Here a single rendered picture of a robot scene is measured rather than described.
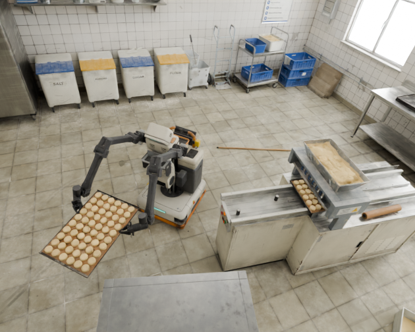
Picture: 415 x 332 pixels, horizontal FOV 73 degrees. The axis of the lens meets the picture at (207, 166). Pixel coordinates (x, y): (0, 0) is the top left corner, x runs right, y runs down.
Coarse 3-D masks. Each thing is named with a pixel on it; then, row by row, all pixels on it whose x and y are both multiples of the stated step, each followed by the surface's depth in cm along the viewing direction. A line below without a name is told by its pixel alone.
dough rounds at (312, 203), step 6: (294, 180) 266; (300, 180) 267; (300, 186) 261; (306, 186) 262; (300, 192) 256; (306, 192) 257; (312, 192) 258; (306, 198) 251; (312, 198) 252; (306, 204) 248; (312, 204) 249; (318, 204) 249; (312, 210) 242; (318, 210) 244; (324, 210) 245
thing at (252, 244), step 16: (288, 192) 266; (240, 208) 247; (256, 208) 248; (272, 208) 250; (288, 208) 251; (224, 224) 261; (256, 224) 237; (272, 224) 243; (288, 224) 250; (224, 240) 267; (240, 240) 249; (256, 240) 256; (272, 240) 263; (288, 240) 271; (224, 256) 273; (240, 256) 269; (256, 256) 277; (272, 256) 286
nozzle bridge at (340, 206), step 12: (300, 156) 253; (300, 168) 261; (312, 168) 242; (312, 180) 250; (324, 180) 232; (324, 192) 222; (336, 192) 222; (348, 192) 224; (360, 192) 225; (324, 204) 230; (336, 204) 213; (348, 204) 214; (360, 204) 218; (336, 216) 222; (348, 216) 227; (336, 228) 236
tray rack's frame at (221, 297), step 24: (120, 288) 91; (144, 288) 92; (168, 288) 92; (192, 288) 93; (216, 288) 94; (240, 288) 94; (120, 312) 86; (144, 312) 86; (168, 312) 87; (192, 312) 87; (216, 312) 88; (240, 312) 89
